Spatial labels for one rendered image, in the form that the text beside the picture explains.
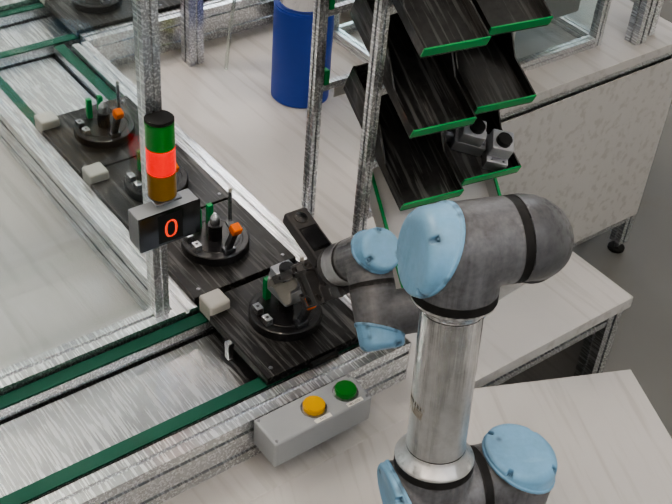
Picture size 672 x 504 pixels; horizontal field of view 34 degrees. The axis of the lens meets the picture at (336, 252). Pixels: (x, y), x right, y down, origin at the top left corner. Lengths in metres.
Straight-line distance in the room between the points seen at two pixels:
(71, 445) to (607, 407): 1.01
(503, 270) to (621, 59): 2.04
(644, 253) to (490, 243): 2.71
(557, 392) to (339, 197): 0.74
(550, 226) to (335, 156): 1.39
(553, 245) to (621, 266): 2.56
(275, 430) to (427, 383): 0.49
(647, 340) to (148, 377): 2.05
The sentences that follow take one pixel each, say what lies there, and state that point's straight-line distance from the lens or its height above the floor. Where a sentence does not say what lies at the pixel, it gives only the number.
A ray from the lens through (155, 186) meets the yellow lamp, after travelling 1.87.
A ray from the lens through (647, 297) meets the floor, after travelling 3.86.
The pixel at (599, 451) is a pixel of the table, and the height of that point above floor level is 0.86.
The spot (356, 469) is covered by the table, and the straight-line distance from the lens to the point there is 1.99.
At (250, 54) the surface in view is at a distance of 3.14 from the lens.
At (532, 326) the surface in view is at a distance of 2.32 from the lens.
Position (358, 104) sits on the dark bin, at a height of 1.31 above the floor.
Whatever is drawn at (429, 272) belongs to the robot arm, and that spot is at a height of 1.54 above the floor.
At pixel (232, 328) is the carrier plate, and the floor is 0.97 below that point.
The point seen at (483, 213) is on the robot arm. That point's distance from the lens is 1.37.
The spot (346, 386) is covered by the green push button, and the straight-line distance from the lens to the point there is 1.97.
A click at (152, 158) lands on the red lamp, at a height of 1.35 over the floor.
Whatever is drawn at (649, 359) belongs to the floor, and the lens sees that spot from 3.63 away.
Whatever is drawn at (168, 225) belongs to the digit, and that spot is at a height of 1.21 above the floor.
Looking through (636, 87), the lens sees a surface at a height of 0.74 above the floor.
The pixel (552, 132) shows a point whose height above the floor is 0.69.
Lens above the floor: 2.39
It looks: 39 degrees down
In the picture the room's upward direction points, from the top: 5 degrees clockwise
